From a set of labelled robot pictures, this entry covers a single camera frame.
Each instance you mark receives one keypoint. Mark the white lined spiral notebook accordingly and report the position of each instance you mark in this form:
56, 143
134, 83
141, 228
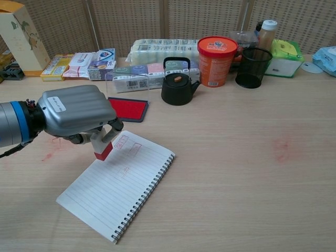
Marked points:
115, 191

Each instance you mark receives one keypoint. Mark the large clear-wrapped tissue pack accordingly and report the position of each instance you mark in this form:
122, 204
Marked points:
162, 50

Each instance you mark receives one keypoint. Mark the blue wet wipes pack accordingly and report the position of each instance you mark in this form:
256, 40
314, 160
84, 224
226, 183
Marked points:
326, 60

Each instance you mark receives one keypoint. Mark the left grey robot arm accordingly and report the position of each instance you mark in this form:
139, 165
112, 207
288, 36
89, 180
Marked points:
10, 123

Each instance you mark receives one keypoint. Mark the small red stamp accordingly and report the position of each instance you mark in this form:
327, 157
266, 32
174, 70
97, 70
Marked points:
102, 152

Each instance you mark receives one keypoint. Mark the red ink pad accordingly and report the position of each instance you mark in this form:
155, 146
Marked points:
130, 109

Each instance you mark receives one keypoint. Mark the black teapot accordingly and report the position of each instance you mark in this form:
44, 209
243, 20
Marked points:
176, 92

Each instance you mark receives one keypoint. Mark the pink wet wipes pack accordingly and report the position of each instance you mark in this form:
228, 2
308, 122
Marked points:
78, 65

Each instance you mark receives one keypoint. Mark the tall yellow cream gift box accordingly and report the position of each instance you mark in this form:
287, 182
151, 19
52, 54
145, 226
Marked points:
23, 39

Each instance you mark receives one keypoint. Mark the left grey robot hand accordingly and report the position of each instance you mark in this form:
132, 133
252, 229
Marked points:
76, 110

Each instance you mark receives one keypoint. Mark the gold foil package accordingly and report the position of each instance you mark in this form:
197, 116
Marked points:
5, 59

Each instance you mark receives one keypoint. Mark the orange lidded tub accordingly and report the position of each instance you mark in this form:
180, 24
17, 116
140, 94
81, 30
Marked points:
216, 65

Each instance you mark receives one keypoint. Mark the blue white carton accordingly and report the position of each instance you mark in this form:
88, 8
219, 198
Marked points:
106, 55

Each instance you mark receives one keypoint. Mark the clear ink pad lid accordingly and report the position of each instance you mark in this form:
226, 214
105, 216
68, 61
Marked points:
126, 89

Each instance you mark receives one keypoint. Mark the small purple box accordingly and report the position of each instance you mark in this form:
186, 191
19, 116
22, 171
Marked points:
101, 69

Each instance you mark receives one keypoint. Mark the green tissue pack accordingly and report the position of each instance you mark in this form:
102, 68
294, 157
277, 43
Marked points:
284, 57

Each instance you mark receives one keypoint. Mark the clear round plastic lid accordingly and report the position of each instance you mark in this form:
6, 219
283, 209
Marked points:
311, 67

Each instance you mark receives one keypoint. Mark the woven folding screen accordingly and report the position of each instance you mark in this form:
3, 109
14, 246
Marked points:
131, 23

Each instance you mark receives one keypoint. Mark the black bottle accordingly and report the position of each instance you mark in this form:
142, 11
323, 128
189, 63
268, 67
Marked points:
258, 29

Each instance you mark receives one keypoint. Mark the amber bottle white cap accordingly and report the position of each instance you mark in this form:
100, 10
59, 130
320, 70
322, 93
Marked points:
267, 36

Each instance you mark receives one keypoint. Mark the yellow snack box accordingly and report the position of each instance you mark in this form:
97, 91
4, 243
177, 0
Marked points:
56, 67

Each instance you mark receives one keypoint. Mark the black mesh pen cup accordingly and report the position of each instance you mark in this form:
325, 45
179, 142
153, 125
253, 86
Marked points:
252, 71

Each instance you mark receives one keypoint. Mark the multicolour pocket tissue row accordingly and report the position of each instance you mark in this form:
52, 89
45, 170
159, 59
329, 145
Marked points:
136, 78

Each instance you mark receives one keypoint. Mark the clear plastic clip box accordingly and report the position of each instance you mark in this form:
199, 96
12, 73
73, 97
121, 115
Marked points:
244, 39

